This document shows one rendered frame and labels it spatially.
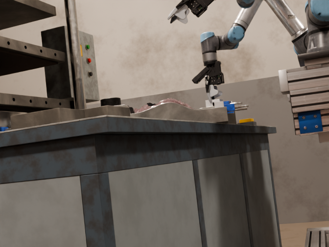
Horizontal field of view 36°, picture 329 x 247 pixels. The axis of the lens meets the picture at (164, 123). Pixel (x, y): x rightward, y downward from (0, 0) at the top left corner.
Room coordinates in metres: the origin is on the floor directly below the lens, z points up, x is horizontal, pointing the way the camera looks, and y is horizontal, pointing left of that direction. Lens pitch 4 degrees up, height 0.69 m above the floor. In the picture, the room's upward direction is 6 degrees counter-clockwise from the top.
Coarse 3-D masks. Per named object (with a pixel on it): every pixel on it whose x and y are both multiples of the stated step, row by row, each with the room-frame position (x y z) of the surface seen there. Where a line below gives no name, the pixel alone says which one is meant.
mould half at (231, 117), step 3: (201, 108) 2.20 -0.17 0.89; (204, 108) 2.20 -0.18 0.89; (207, 108) 2.19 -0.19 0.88; (234, 111) 2.40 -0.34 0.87; (228, 114) 2.30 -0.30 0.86; (231, 114) 2.34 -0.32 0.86; (234, 114) 2.39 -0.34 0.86; (228, 117) 2.29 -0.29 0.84; (231, 117) 2.34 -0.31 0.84; (234, 117) 2.39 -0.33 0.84; (228, 120) 2.29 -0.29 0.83; (231, 120) 2.33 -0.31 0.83; (234, 120) 2.38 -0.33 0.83
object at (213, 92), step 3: (210, 87) 2.53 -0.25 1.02; (213, 87) 2.52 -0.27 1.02; (210, 90) 2.53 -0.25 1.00; (213, 90) 2.52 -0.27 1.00; (216, 90) 2.51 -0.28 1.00; (207, 93) 2.52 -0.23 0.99; (210, 93) 2.52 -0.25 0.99; (213, 93) 2.51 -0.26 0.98; (216, 93) 2.51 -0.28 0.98; (207, 96) 2.53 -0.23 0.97; (210, 96) 2.52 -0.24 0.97; (210, 99) 2.52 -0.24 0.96; (210, 102) 2.53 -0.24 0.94
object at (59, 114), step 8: (32, 112) 1.41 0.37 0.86; (40, 112) 1.40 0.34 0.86; (48, 112) 1.39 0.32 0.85; (56, 112) 1.38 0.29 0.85; (64, 112) 1.40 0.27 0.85; (72, 112) 1.43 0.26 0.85; (80, 112) 1.47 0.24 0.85; (16, 120) 1.43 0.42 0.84; (24, 120) 1.42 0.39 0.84; (32, 120) 1.41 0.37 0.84; (40, 120) 1.40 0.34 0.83; (48, 120) 1.39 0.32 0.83; (56, 120) 1.38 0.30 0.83; (64, 120) 1.39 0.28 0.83; (16, 128) 1.43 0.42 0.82
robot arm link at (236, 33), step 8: (256, 0) 2.43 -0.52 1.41; (248, 8) 2.43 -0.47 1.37; (256, 8) 2.44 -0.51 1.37; (240, 16) 2.43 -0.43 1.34; (248, 16) 2.42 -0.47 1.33; (240, 24) 2.42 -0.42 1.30; (248, 24) 2.44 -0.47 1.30; (232, 32) 2.39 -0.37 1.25; (240, 32) 2.39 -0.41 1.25; (224, 40) 2.49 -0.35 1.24; (232, 40) 2.41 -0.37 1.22; (240, 40) 2.41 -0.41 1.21
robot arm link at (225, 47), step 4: (220, 36) 2.54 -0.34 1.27; (220, 40) 2.53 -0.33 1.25; (220, 44) 2.53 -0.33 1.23; (224, 44) 2.51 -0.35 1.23; (236, 44) 2.55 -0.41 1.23; (220, 48) 2.54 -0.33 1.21; (224, 48) 2.55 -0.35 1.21; (228, 48) 2.54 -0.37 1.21; (232, 48) 2.56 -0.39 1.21; (236, 48) 2.57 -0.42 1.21
